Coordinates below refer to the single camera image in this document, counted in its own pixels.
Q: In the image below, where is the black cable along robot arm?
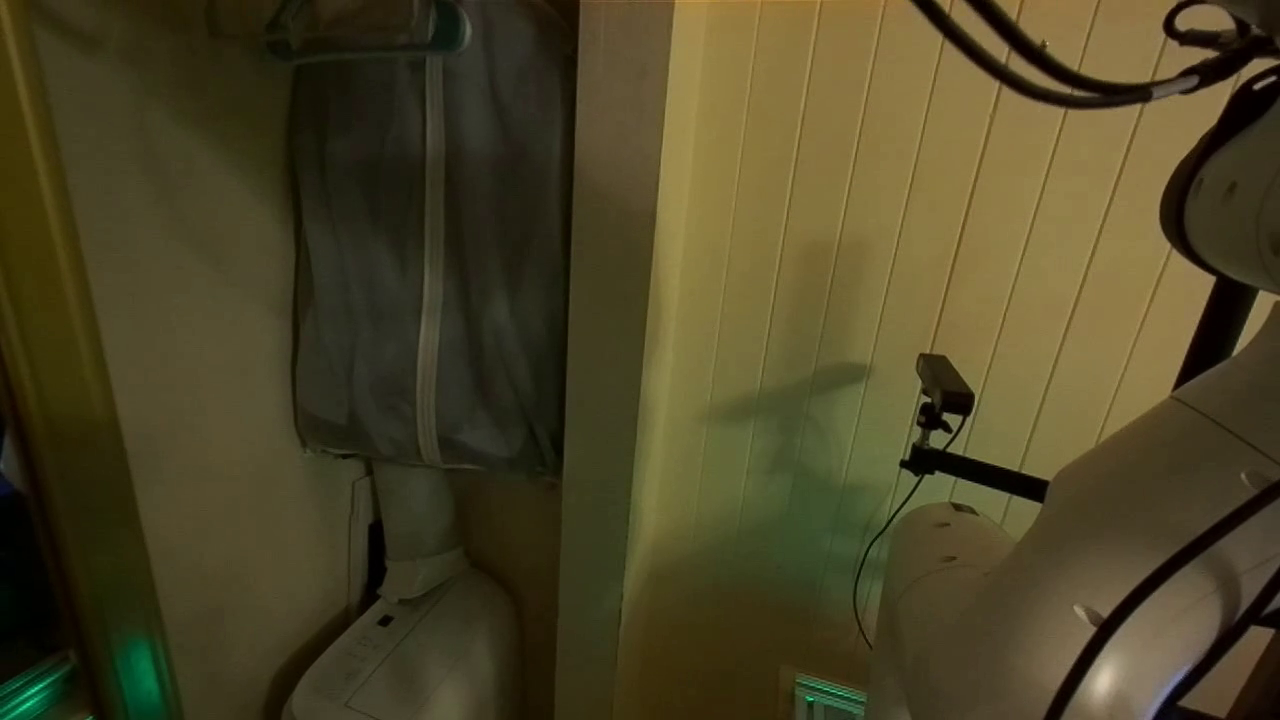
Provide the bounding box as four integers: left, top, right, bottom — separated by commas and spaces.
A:
1042, 476, 1280, 720

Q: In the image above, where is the thin black camera cable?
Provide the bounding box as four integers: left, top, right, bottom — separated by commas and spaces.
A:
848, 467, 932, 656

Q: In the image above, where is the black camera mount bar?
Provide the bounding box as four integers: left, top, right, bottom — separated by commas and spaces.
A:
897, 408, 1054, 507

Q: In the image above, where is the black overhead cable bundle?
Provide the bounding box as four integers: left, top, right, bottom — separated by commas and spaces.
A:
908, 0, 1280, 110

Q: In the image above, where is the grey zippered garment bag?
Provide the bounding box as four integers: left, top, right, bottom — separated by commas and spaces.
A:
284, 0, 575, 480

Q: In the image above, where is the wooden closet door frame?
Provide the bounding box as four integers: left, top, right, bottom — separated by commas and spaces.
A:
0, 0, 188, 720

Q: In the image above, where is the small black camera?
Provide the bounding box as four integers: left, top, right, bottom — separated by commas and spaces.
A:
913, 348, 980, 419

